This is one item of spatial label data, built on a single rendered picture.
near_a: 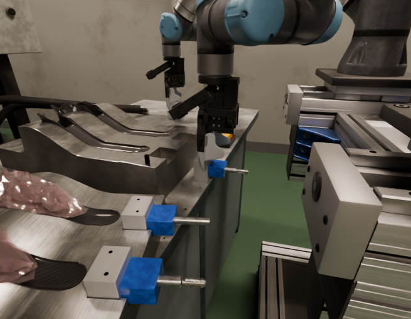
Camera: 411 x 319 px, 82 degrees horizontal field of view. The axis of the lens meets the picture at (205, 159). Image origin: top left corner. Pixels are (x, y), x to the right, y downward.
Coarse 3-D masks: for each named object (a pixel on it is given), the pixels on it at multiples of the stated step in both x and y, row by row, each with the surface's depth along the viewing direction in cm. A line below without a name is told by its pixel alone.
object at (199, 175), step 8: (208, 160) 58; (216, 160) 60; (200, 168) 58; (208, 168) 58; (216, 168) 57; (224, 168) 57; (232, 168) 58; (200, 176) 59; (208, 176) 59; (216, 176) 58
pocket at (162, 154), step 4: (160, 148) 56; (164, 148) 56; (168, 148) 55; (152, 152) 53; (156, 152) 55; (160, 152) 56; (164, 152) 56; (168, 152) 56; (172, 152) 55; (176, 152) 54; (152, 156) 54; (156, 156) 55; (160, 156) 57; (164, 156) 57; (168, 156) 56; (172, 156) 56; (168, 160) 56
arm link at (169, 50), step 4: (164, 48) 94; (168, 48) 93; (172, 48) 93; (176, 48) 94; (180, 48) 96; (164, 52) 94; (168, 52) 94; (172, 52) 94; (176, 52) 94; (180, 52) 96; (164, 56) 96; (168, 56) 95; (172, 56) 95; (176, 56) 96
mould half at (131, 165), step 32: (32, 128) 55; (96, 128) 64; (160, 128) 69; (192, 128) 68; (32, 160) 60; (64, 160) 55; (96, 160) 52; (128, 160) 49; (160, 160) 49; (192, 160) 64; (128, 192) 52; (160, 192) 50
